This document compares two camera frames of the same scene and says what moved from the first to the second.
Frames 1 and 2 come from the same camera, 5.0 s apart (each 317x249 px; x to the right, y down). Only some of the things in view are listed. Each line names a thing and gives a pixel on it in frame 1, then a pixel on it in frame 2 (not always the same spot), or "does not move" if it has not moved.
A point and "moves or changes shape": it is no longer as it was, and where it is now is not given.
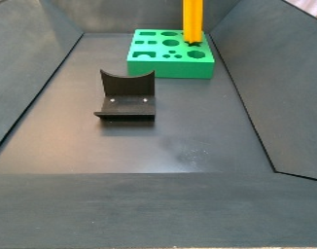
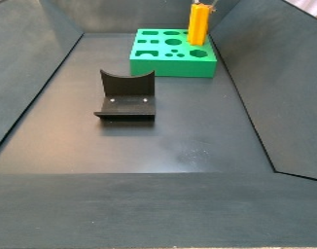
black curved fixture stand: [127, 99] does not move
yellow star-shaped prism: [193, 20] moves or changes shape
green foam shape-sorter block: [159, 54] does not move
